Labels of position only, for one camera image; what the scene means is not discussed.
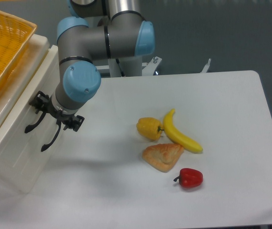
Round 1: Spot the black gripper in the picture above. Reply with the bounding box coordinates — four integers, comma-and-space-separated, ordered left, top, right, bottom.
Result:
29, 91, 84, 132

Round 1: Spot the black top drawer handle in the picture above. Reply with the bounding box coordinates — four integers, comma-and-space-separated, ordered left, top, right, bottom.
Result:
24, 112, 47, 134

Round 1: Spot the black drawer handle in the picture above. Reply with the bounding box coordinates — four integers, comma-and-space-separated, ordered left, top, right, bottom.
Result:
24, 112, 47, 134
40, 120, 61, 152

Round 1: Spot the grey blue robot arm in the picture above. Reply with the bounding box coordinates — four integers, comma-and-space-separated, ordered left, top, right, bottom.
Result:
30, 0, 155, 131

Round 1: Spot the white plastic drawer cabinet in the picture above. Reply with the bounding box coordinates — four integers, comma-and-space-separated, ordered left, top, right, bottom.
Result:
0, 35, 60, 193

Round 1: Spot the yellow woven basket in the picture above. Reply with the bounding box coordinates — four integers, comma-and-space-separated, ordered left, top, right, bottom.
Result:
0, 11, 37, 93

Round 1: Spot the yellow bell pepper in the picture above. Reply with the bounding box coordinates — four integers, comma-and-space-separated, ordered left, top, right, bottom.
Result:
136, 117, 164, 141

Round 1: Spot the brown pastry bread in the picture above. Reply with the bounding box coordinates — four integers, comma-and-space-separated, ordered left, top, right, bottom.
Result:
142, 144, 184, 173

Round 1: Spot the yellow banana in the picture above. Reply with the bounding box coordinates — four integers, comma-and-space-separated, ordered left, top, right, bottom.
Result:
162, 109, 203, 153

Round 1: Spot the red bell pepper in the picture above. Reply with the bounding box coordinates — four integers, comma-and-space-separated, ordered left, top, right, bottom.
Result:
173, 168, 203, 188

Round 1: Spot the black bottom drawer handle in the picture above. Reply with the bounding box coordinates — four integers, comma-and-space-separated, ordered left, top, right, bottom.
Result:
40, 120, 61, 152

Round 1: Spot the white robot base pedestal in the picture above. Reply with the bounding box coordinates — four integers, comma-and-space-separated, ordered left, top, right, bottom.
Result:
108, 56, 142, 78

